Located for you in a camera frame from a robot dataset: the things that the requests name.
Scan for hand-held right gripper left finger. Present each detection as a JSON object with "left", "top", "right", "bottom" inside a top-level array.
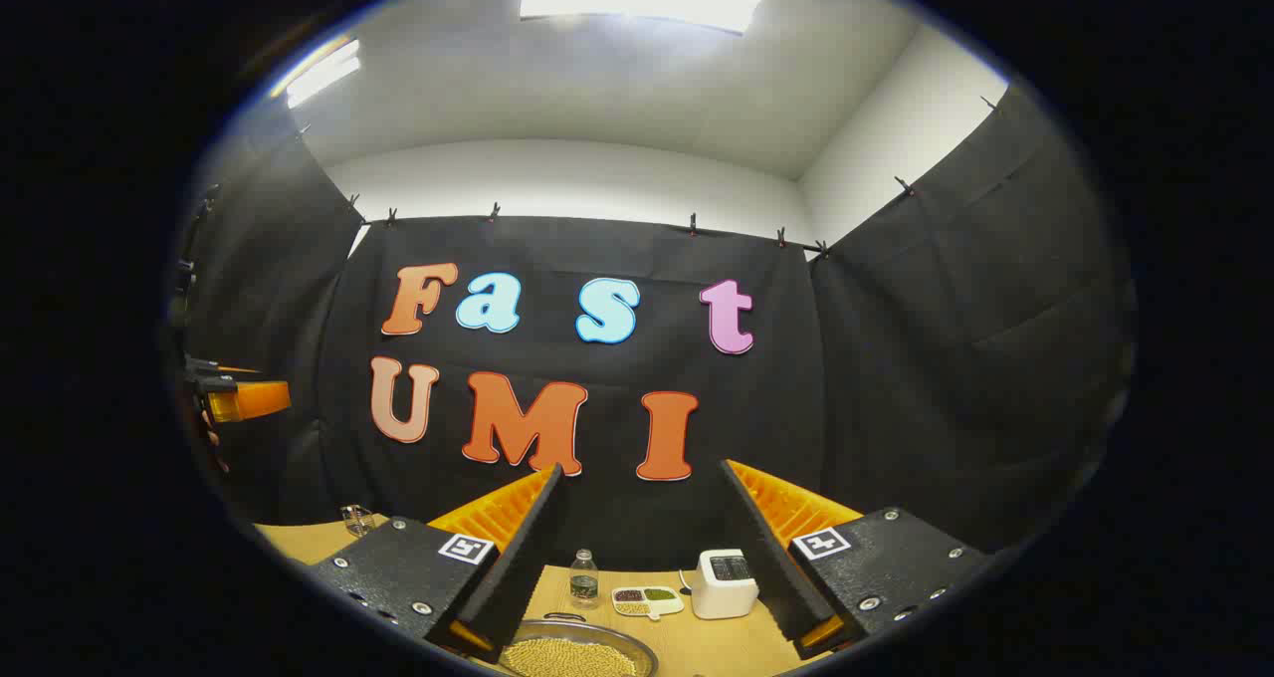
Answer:
[{"left": 311, "top": 464, "right": 568, "bottom": 664}]

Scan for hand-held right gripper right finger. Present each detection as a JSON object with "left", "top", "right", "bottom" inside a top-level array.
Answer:
[{"left": 720, "top": 458, "right": 988, "bottom": 663}]

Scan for steel pot with soybeans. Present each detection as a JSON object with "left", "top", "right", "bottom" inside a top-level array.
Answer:
[{"left": 495, "top": 612, "right": 660, "bottom": 677}]

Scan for white toaster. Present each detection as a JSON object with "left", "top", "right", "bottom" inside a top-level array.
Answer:
[{"left": 691, "top": 549, "right": 760, "bottom": 620}]

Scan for clear plastic water bottle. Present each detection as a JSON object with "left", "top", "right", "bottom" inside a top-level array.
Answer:
[{"left": 569, "top": 549, "right": 600, "bottom": 610}]

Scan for white divided bean dish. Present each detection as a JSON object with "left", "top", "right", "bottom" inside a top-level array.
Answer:
[{"left": 610, "top": 585, "right": 686, "bottom": 622}]

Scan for narrow ceiling light panel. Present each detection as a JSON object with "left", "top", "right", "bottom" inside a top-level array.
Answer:
[{"left": 286, "top": 39, "right": 362, "bottom": 111}]

